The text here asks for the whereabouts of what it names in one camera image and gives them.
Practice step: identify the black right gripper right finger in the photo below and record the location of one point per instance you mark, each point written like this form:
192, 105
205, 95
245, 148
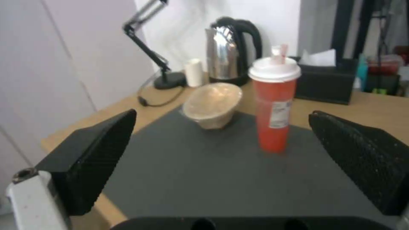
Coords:
361, 155

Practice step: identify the black tripod stand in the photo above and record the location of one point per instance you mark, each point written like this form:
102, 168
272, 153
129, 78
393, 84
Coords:
361, 28

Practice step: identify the small white cylinder container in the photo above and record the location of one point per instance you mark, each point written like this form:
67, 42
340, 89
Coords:
193, 72

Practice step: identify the dark grey desk mat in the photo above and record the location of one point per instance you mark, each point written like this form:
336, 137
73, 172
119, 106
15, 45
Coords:
230, 172

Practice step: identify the red and white straw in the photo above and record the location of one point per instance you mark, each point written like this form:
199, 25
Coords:
281, 54

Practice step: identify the stainless steel electric kettle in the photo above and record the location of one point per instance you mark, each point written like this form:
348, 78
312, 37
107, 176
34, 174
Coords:
231, 50

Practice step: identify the teal and red storage items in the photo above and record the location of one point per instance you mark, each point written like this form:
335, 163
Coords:
381, 72

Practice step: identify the red drink cup white lid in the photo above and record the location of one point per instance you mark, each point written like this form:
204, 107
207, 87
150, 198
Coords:
274, 105

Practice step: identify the black tissue box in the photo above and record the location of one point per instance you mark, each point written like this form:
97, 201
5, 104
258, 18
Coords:
326, 81

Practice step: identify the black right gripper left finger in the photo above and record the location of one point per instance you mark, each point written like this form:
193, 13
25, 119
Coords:
92, 153

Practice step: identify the brown paper bowl clear lid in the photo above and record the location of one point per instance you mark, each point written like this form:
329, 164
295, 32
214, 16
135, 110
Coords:
213, 105

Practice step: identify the black desk lamp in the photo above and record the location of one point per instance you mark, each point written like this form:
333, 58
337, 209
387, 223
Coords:
150, 48

